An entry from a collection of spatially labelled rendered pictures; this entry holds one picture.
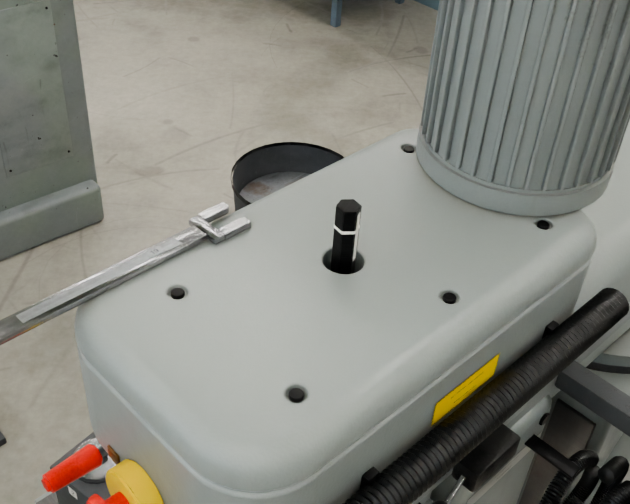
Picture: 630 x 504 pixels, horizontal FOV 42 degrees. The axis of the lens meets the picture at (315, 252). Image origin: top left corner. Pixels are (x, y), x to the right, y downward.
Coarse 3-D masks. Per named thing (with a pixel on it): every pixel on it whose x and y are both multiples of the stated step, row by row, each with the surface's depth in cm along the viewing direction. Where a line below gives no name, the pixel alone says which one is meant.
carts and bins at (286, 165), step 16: (272, 144) 322; (288, 144) 324; (304, 144) 324; (240, 160) 314; (256, 160) 322; (272, 160) 326; (288, 160) 328; (304, 160) 328; (320, 160) 326; (336, 160) 321; (240, 176) 317; (256, 176) 326; (272, 176) 327; (288, 176) 328; (304, 176) 328; (240, 192) 317; (256, 192) 318; (272, 192) 319; (240, 208) 301
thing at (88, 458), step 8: (88, 448) 78; (96, 448) 78; (72, 456) 77; (80, 456) 77; (88, 456) 77; (96, 456) 77; (64, 464) 76; (72, 464) 76; (80, 464) 77; (88, 464) 77; (96, 464) 77; (48, 472) 76; (56, 472) 76; (64, 472) 76; (72, 472) 76; (80, 472) 77; (88, 472) 77; (48, 480) 75; (56, 480) 75; (64, 480) 76; (72, 480) 76; (48, 488) 75; (56, 488) 75
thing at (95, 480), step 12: (84, 444) 147; (96, 444) 147; (108, 456) 145; (96, 468) 143; (108, 468) 143; (84, 480) 142; (96, 480) 141; (60, 492) 147; (72, 492) 143; (84, 492) 141; (96, 492) 141; (108, 492) 141
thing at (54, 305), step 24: (216, 216) 76; (168, 240) 73; (192, 240) 73; (216, 240) 73; (120, 264) 70; (144, 264) 70; (72, 288) 67; (96, 288) 67; (24, 312) 65; (48, 312) 65; (0, 336) 63
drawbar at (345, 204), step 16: (336, 208) 69; (352, 208) 69; (336, 224) 70; (352, 224) 69; (336, 240) 71; (352, 240) 70; (336, 256) 72; (352, 256) 72; (336, 272) 73; (352, 272) 73
